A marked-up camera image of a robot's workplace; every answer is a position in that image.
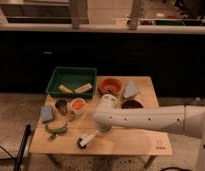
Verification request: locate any white black dish brush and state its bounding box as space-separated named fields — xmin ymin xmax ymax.
xmin=77 ymin=131 xmax=99 ymax=149

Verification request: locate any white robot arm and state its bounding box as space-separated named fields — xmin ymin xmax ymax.
xmin=93 ymin=94 xmax=205 ymax=171

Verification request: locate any orange bowl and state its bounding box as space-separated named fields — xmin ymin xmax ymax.
xmin=98 ymin=78 xmax=123 ymax=96

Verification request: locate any pale food piece right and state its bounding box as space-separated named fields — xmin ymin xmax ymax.
xmin=75 ymin=83 xmax=92 ymax=93

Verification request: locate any pale food piece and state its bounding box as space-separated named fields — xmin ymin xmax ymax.
xmin=58 ymin=85 xmax=73 ymax=93
xmin=75 ymin=83 xmax=92 ymax=93

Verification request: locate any grey folded cloth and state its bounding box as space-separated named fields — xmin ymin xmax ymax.
xmin=123 ymin=81 xmax=139 ymax=99

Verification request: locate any green plastic tray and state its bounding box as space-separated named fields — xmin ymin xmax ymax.
xmin=46 ymin=67 xmax=97 ymax=99

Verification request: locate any dark brown bowl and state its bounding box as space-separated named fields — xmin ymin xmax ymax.
xmin=121 ymin=100 xmax=143 ymax=109

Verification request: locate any orange white cup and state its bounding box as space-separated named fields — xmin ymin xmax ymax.
xmin=69 ymin=98 xmax=86 ymax=115

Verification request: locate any pale food piece left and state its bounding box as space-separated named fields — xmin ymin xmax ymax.
xmin=58 ymin=85 xmax=73 ymax=93

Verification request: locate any dark metal cup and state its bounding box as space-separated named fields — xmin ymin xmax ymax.
xmin=55 ymin=99 xmax=68 ymax=115

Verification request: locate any wooden table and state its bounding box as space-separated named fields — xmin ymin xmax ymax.
xmin=29 ymin=76 xmax=172 ymax=160

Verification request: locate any blue sponge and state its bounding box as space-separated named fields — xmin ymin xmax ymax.
xmin=40 ymin=105 xmax=54 ymax=123

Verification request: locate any black pole stand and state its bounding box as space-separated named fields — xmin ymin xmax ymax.
xmin=13 ymin=124 xmax=31 ymax=171

